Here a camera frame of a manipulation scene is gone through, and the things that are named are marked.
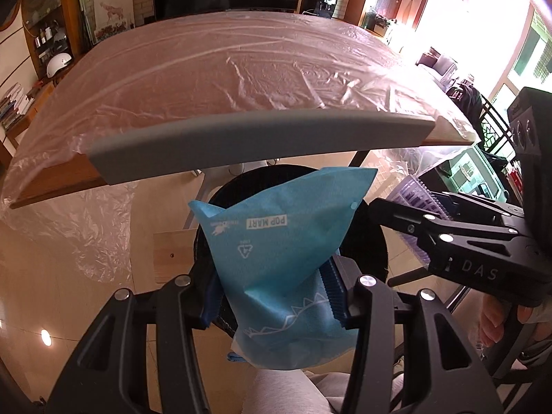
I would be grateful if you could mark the black trash bin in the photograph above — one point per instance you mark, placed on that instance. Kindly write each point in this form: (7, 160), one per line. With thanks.
(364, 241)

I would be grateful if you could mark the stack of books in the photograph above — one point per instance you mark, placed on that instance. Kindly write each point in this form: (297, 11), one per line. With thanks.
(14, 105)

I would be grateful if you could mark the black metal chair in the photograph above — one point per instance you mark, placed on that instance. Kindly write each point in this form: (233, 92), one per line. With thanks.
(495, 136)

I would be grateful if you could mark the black coffee machine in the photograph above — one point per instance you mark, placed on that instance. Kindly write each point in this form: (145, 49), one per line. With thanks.
(319, 8)

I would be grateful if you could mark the glass side table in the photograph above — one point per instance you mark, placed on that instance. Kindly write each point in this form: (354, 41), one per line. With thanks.
(470, 173)

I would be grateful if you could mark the person right hand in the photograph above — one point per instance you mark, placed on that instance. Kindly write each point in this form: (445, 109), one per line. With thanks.
(494, 313)

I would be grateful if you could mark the grey foam edge guard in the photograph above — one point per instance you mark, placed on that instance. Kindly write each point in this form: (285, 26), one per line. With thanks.
(229, 139)

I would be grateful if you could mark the blue paper bag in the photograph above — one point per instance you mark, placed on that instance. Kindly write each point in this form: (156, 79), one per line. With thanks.
(267, 251)

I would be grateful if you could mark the white helmet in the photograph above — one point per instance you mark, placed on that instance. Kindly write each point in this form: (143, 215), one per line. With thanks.
(57, 63)

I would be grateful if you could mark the elephant picture frame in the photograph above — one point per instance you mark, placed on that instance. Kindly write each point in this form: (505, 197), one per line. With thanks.
(113, 17)

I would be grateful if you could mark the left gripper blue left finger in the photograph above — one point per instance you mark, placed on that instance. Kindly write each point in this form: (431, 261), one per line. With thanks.
(107, 372)

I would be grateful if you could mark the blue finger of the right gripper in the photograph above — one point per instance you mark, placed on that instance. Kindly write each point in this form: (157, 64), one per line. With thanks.
(475, 206)

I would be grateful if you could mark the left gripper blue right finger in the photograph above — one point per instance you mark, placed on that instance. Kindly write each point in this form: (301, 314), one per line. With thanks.
(442, 372)

